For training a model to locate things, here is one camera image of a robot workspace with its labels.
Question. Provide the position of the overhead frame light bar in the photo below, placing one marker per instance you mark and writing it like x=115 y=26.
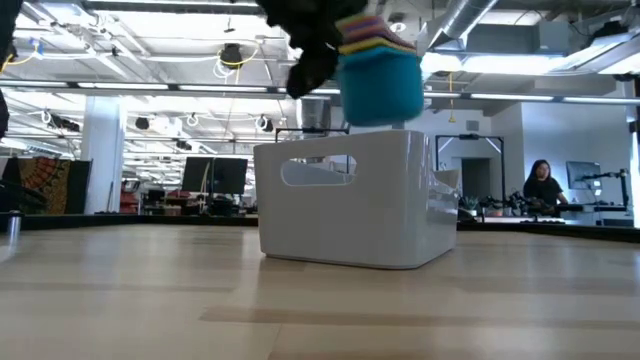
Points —
x=225 y=88

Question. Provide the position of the red measuring cup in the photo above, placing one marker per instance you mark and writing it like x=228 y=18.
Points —
x=375 y=36

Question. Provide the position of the ribbed silver ventilation duct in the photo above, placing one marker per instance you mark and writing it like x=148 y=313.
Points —
x=315 y=112

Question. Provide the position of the silver metal post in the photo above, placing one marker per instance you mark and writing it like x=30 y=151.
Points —
x=14 y=227

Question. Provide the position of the grey background monitor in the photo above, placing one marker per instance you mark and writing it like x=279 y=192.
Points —
x=582 y=172

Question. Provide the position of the small green potted plant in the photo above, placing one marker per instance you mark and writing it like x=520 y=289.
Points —
x=470 y=202

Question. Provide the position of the black metal stand frame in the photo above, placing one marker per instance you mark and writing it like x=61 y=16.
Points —
x=470 y=136
x=310 y=131

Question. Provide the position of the black computer monitor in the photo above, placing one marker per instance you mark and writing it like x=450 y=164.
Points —
x=231 y=174
x=197 y=173

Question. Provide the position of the person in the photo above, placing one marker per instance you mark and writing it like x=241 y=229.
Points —
x=542 y=187

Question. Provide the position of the black overhead camera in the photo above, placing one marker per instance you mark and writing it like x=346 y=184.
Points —
x=231 y=54

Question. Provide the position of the background desk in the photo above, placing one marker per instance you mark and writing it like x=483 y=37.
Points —
x=590 y=207

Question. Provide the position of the black table edge rail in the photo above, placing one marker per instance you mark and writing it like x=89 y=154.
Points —
x=100 y=220

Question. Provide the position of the orange patterned tapestry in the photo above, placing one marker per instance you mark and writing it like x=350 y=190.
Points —
x=47 y=185

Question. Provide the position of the large teal-blue measuring cup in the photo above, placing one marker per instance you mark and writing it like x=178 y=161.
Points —
x=380 y=95

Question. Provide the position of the white pillar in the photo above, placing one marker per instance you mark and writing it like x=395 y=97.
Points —
x=102 y=160

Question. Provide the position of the white plastic basket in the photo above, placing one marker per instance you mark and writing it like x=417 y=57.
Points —
x=350 y=220

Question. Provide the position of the smooth silver ventilation duct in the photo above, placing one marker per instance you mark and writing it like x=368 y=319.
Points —
x=460 y=20

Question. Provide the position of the red background chair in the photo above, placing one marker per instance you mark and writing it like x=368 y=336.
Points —
x=129 y=202

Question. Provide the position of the black partition panel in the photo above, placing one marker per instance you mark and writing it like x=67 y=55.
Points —
x=79 y=187

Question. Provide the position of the yellow measuring cup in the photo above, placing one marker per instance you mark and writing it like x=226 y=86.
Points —
x=370 y=46

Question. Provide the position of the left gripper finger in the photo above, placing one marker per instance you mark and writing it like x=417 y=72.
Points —
x=312 y=70

